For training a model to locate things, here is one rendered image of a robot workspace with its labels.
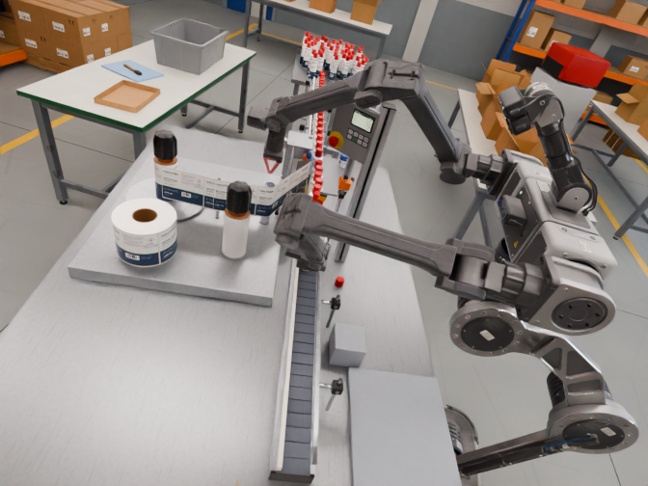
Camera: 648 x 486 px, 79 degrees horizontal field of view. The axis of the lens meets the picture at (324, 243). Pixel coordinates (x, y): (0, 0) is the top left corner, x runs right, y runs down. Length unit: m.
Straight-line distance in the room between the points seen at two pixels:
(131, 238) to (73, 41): 3.85
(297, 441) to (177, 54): 2.81
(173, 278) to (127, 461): 0.56
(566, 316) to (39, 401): 1.24
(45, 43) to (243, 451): 4.76
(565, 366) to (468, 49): 8.04
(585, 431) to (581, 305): 0.75
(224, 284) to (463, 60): 8.08
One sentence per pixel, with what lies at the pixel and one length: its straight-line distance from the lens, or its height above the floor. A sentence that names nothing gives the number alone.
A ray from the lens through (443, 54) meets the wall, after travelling 8.99.
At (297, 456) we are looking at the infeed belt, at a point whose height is 0.88.
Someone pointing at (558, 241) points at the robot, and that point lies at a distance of 0.91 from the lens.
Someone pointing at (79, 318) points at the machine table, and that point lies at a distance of 1.44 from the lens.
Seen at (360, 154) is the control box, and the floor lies 1.32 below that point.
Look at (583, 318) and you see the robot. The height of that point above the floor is 1.44.
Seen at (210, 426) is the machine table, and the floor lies 0.83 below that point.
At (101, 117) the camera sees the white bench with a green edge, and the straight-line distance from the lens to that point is 2.63.
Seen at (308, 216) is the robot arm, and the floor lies 1.47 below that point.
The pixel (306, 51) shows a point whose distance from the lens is 3.63.
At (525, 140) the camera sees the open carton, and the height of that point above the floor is 1.02.
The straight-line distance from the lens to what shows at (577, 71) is 6.66.
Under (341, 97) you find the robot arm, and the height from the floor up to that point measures 1.57.
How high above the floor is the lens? 1.92
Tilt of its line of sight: 39 degrees down
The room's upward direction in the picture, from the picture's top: 16 degrees clockwise
